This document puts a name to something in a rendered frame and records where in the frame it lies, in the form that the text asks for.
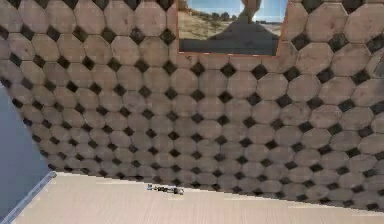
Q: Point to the small dark flat object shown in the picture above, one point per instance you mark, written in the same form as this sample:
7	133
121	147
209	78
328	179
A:
165	189

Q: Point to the orange framed window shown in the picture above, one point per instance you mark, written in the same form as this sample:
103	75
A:
213	30

